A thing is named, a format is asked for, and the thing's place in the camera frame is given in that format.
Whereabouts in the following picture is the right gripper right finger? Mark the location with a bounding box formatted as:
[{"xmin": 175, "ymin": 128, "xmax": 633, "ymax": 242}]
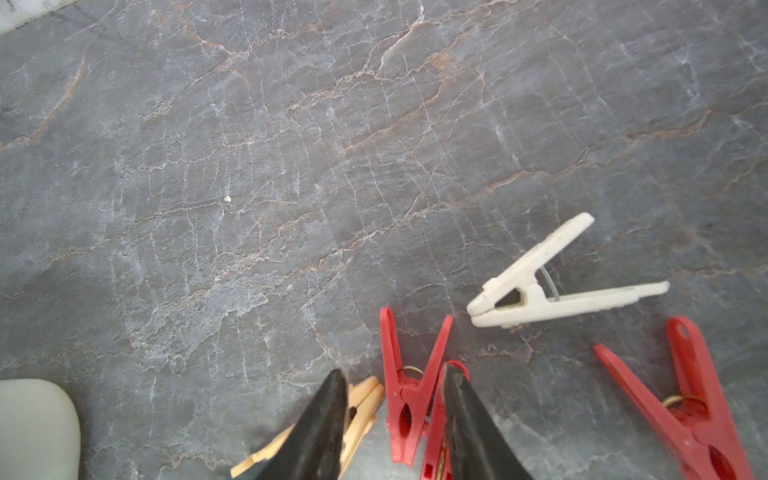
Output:
[{"xmin": 442, "ymin": 365, "xmax": 533, "ymax": 480}]

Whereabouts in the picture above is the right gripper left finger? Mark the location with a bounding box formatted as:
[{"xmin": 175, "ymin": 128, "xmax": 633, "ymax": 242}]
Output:
[{"xmin": 256, "ymin": 368, "xmax": 348, "ymax": 480}]

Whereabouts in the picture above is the white plastic storage box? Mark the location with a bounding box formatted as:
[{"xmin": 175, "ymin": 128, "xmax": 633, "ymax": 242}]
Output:
[{"xmin": 1, "ymin": 379, "xmax": 81, "ymax": 479}]

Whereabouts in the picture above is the red clothespin pair left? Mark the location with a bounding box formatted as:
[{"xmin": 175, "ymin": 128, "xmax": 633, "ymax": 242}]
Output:
[{"xmin": 380, "ymin": 307, "xmax": 469, "ymax": 479}]

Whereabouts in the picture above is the white clothespin far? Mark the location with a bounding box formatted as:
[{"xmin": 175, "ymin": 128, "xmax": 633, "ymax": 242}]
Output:
[{"xmin": 467, "ymin": 212, "xmax": 670, "ymax": 328}]

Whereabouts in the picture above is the red clothespin right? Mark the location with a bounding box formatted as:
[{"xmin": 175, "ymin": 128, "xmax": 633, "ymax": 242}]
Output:
[{"xmin": 594, "ymin": 316, "xmax": 753, "ymax": 479}]

